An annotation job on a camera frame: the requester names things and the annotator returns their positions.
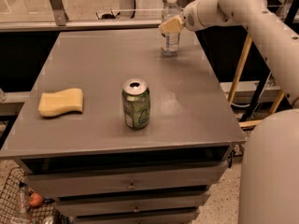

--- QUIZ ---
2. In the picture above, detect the green soda can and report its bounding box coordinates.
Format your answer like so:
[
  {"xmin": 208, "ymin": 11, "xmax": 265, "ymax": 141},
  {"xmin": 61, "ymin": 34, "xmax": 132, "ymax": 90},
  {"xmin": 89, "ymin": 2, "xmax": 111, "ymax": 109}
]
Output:
[{"xmin": 121, "ymin": 78, "xmax": 150, "ymax": 130}]

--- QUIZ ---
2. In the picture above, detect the yellow sponge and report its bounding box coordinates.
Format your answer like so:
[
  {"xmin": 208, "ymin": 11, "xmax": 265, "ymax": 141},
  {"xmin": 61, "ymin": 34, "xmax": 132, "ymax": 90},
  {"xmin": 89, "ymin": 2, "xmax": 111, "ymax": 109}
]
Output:
[{"xmin": 38, "ymin": 88, "xmax": 83, "ymax": 118}]

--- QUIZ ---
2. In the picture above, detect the orange fruit in basket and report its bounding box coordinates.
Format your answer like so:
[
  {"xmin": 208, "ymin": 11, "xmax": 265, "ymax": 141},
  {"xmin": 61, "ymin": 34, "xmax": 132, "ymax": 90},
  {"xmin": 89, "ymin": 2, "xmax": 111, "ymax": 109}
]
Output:
[{"xmin": 29, "ymin": 192, "xmax": 43, "ymax": 208}]

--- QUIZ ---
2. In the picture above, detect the yellow wooden easel frame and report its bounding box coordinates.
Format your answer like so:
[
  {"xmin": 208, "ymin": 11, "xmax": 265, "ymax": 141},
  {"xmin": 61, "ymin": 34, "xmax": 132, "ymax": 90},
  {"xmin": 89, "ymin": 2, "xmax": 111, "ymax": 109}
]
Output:
[{"xmin": 227, "ymin": 0, "xmax": 286, "ymax": 130}]

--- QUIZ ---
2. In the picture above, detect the grey drawer cabinet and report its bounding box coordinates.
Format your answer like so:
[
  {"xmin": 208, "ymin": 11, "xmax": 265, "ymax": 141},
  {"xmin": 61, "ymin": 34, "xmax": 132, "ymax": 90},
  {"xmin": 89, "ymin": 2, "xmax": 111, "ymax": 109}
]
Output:
[{"xmin": 1, "ymin": 29, "xmax": 244, "ymax": 224}]

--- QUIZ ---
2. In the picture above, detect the grey metal railing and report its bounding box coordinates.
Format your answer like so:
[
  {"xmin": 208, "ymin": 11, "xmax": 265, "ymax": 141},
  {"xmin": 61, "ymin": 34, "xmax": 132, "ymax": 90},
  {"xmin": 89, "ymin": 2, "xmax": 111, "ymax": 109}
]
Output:
[{"xmin": 0, "ymin": 19, "xmax": 162, "ymax": 33}]

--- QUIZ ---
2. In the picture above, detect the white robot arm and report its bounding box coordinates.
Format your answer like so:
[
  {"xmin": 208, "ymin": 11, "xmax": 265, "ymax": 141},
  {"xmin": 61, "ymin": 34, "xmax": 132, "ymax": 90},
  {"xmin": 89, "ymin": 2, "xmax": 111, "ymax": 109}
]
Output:
[{"xmin": 159, "ymin": 0, "xmax": 299, "ymax": 224}]

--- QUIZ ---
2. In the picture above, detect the clear blue plastic water bottle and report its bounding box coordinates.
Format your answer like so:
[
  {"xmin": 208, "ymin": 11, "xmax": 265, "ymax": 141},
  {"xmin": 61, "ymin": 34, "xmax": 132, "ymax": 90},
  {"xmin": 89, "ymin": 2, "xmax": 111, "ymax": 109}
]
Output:
[{"xmin": 161, "ymin": 0, "xmax": 180, "ymax": 56}]

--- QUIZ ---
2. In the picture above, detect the black wire basket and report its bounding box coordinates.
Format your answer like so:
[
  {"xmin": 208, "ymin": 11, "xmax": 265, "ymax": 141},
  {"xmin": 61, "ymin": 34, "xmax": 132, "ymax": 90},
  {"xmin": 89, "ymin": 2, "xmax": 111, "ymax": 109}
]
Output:
[{"xmin": 0, "ymin": 167, "xmax": 63, "ymax": 224}]

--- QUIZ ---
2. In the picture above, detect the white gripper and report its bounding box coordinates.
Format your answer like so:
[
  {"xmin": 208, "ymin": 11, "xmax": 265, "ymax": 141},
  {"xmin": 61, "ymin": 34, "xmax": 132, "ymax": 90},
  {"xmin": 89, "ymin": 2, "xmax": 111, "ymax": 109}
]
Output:
[{"xmin": 159, "ymin": 0, "xmax": 206, "ymax": 34}]

